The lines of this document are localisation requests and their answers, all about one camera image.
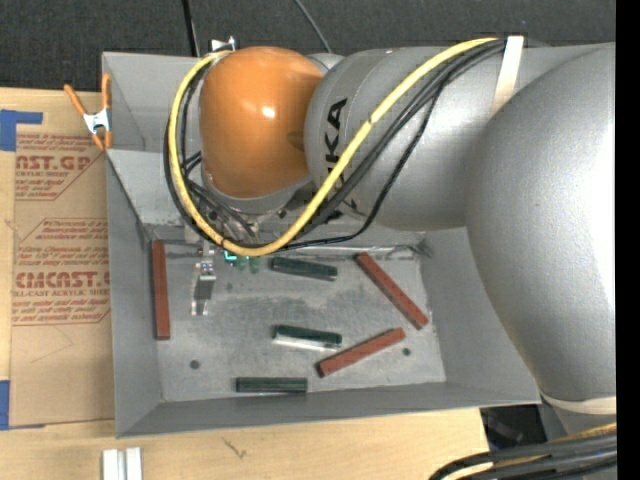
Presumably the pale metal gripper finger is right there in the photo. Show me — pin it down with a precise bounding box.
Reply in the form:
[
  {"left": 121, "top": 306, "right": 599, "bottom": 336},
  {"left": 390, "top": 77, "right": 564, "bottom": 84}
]
[
  {"left": 191, "top": 262, "right": 209, "bottom": 317},
  {"left": 200, "top": 262, "right": 218, "bottom": 317}
]

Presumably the red-brown flat block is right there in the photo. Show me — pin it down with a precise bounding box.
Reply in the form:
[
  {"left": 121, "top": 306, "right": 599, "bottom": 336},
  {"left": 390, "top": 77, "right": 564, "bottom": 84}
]
[
  {"left": 353, "top": 251, "right": 431, "bottom": 331},
  {"left": 150, "top": 239, "right": 172, "bottom": 341},
  {"left": 314, "top": 327, "right": 407, "bottom": 379}
]

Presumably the dark green flat block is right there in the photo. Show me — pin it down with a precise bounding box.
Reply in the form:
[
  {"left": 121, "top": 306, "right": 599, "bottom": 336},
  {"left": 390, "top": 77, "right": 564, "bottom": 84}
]
[
  {"left": 270, "top": 323, "right": 344, "bottom": 354},
  {"left": 234, "top": 376, "right": 309, "bottom": 395},
  {"left": 269, "top": 256, "right": 339, "bottom": 284}
]

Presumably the grey metal bin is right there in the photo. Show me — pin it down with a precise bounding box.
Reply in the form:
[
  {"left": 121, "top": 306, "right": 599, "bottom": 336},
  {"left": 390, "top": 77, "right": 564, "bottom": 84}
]
[{"left": 101, "top": 50, "right": 544, "bottom": 440}]

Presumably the brown cardboard board red print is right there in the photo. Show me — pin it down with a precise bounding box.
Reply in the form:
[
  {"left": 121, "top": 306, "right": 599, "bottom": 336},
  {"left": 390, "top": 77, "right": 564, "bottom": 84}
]
[{"left": 0, "top": 86, "right": 117, "bottom": 431}]

